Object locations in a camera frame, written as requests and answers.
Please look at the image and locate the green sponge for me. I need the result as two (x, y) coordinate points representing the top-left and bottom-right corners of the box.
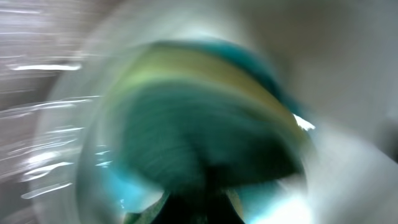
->
(104, 41), (309, 195)

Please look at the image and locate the white plate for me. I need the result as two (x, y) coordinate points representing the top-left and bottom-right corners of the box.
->
(24, 1), (397, 223)

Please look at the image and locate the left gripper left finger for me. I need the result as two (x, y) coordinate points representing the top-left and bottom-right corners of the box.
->
(123, 194), (169, 224)

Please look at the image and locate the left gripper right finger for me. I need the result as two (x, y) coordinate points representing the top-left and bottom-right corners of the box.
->
(225, 189), (244, 221)

